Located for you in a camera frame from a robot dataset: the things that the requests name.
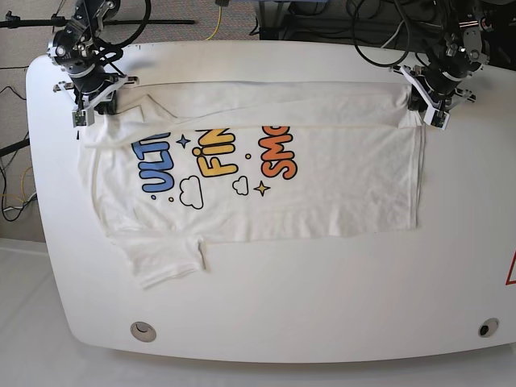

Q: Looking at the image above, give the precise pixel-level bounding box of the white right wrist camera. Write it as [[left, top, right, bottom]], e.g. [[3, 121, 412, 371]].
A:
[[72, 108, 95, 127]]

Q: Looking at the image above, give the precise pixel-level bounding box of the table grommet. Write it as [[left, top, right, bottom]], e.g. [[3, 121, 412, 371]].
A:
[[130, 322, 156, 343], [478, 318, 500, 338]]

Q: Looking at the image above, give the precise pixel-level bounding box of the yellow cable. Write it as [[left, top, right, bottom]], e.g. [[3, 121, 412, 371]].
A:
[[206, 0, 225, 41]]

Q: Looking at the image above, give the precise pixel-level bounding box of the white printed T-shirt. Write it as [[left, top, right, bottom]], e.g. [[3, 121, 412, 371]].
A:
[[78, 82, 424, 288]]

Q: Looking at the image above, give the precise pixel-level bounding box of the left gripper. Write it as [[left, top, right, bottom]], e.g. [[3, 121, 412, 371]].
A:
[[390, 64, 478, 113]]

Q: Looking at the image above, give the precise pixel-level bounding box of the red triangle sticker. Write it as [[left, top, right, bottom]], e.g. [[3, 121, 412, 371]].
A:
[[506, 252, 516, 285]]

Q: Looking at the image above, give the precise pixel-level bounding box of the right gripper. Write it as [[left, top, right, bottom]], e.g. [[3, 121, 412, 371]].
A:
[[52, 64, 139, 115]]

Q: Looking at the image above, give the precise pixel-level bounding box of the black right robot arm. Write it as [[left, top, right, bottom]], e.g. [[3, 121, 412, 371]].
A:
[[48, 1, 152, 127]]

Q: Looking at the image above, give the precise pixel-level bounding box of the black tripod stand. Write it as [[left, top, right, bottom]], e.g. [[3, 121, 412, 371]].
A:
[[1, 11, 196, 29]]

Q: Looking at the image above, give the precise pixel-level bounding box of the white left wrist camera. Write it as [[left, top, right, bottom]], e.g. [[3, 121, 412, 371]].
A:
[[423, 106, 450, 131]]

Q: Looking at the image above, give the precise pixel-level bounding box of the right table grommet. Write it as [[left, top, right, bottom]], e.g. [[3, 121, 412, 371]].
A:
[[478, 318, 500, 338]]

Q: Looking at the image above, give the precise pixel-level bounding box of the left table grommet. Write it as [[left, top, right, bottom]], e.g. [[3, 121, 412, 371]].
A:
[[130, 322, 156, 343]]

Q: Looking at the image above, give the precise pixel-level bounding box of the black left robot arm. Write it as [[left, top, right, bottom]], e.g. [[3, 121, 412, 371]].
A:
[[351, 1, 490, 128]]

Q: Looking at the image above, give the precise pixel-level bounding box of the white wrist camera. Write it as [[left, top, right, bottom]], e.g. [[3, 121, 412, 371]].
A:
[[72, 108, 95, 127], [423, 106, 450, 131]]

